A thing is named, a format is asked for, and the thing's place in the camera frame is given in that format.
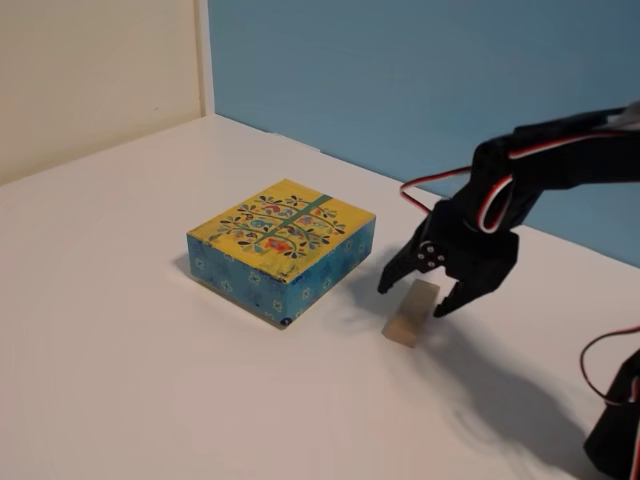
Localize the yellow and blue floral box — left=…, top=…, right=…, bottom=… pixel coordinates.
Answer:
left=186, top=178, right=377, bottom=331

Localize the wooden Jenga block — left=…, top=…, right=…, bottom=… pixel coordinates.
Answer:
left=381, top=279, right=441, bottom=347

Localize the red white black servo cable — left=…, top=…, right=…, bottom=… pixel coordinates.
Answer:
left=399, top=127, right=640, bottom=236
left=579, top=324, right=640, bottom=406

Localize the grey tape strip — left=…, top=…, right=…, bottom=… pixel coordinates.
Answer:
left=607, top=102, right=640, bottom=132

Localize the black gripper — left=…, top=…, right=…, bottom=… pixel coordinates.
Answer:
left=377, top=197, right=519, bottom=319

